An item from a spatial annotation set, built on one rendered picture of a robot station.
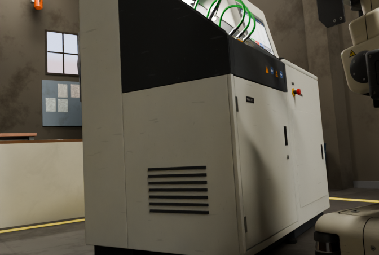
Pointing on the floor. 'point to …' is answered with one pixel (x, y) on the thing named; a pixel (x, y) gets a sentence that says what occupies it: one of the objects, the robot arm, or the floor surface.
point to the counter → (40, 181)
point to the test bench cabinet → (188, 171)
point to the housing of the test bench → (102, 114)
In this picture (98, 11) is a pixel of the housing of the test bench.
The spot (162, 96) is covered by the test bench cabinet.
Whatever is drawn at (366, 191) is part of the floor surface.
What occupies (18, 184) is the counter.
